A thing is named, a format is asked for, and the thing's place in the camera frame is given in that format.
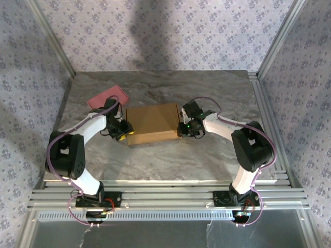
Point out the aluminium frame post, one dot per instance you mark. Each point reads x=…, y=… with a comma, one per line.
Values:
x=56, y=44
x=280, y=38

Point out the aluminium side rail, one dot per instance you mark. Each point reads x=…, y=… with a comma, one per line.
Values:
x=258, y=89

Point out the small green circuit board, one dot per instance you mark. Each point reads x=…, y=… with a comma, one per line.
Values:
x=243, y=214

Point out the grey metal sheet panel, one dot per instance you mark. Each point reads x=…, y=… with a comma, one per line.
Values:
x=165, y=235

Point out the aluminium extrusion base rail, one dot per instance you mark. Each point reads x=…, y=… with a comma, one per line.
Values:
x=165, y=197

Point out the brown cardboard box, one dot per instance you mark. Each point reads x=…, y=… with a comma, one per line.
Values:
x=152, y=121

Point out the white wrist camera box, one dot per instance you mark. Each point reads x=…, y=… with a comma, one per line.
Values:
x=183, y=115
x=118, y=119

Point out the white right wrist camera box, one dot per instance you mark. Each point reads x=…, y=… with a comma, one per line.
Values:
x=183, y=115

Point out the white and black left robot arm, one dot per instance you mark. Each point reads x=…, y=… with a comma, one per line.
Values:
x=69, y=155

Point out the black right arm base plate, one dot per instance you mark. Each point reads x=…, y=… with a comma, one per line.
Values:
x=219, y=200

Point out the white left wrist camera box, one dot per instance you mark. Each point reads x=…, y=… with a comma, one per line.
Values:
x=118, y=119

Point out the pink flat box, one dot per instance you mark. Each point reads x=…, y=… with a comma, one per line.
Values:
x=108, y=93

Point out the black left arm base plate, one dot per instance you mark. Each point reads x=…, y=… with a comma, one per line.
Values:
x=116, y=201

